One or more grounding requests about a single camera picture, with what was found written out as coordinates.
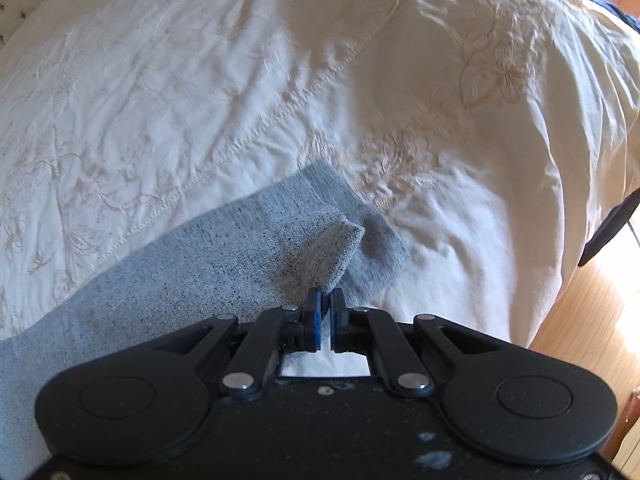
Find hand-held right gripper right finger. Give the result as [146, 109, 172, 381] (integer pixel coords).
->
[330, 287, 507, 396]

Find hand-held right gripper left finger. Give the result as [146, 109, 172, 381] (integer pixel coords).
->
[150, 287, 332, 395]

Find grey speckled pants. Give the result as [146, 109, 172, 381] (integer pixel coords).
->
[0, 160, 413, 461]

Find cream embroidered bedspread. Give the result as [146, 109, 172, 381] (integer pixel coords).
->
[0, 0, 640, 378]

